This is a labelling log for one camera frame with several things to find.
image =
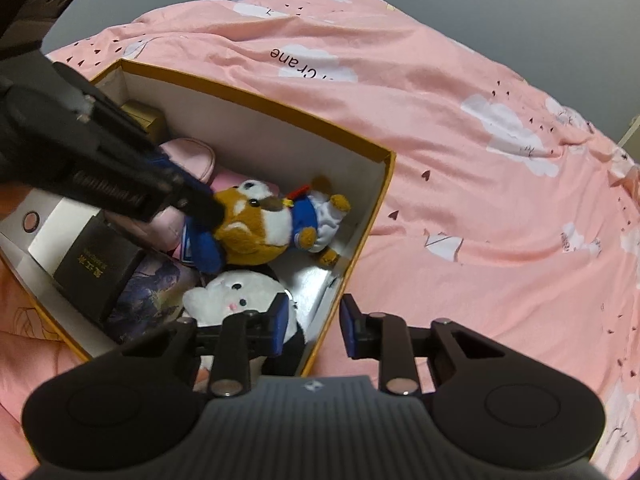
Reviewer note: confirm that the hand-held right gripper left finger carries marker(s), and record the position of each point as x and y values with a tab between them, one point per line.
280	327

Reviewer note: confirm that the small white box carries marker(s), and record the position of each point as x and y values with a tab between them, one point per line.
55	225

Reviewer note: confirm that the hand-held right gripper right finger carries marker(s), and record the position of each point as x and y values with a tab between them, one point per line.
350	330

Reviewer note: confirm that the pink printed blanket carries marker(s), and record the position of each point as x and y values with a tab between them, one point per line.
450	185

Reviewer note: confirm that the brown dog plush toy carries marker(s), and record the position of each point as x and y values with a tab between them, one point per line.
260	230

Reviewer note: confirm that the white plush toy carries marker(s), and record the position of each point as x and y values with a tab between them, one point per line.
225	295

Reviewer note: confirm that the illustrated figure card box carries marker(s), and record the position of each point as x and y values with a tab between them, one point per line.
150	290

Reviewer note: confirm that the black box gold lettering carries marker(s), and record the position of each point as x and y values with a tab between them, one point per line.
95	270

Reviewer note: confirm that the orange cardboard box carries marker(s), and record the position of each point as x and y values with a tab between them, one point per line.
300	145

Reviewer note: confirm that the small gold box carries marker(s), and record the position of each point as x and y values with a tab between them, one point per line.
147	120

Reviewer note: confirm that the pink plush pouch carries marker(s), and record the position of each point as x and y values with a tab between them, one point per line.
192	157

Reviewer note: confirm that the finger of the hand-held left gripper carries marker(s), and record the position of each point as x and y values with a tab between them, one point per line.
200	205
120	190

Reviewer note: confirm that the white furniture edge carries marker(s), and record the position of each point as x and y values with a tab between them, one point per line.
632	135

